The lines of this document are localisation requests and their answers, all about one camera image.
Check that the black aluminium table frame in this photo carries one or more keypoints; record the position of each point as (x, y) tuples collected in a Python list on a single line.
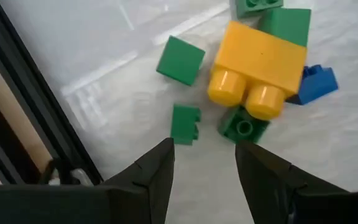
[(26, 77)]

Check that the large yellow building block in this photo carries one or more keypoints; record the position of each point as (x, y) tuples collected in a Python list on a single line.
[(259, 56)]

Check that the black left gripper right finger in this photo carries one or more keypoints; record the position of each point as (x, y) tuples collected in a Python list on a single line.
[(266, 186)]

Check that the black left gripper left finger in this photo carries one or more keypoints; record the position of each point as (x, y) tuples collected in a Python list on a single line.
[(148, 186)]

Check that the small green building block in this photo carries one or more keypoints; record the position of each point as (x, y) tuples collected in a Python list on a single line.
[(253, 6), (183, 124), (241, 127), (180, 60)]

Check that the white table cover sheet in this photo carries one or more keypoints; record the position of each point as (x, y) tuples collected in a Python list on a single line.
[(104, 46)]

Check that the long green building block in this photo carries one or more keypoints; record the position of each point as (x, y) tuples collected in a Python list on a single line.
[(286, 25)]

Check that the small blue building block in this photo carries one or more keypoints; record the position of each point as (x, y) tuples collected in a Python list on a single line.
[(317, 84)]

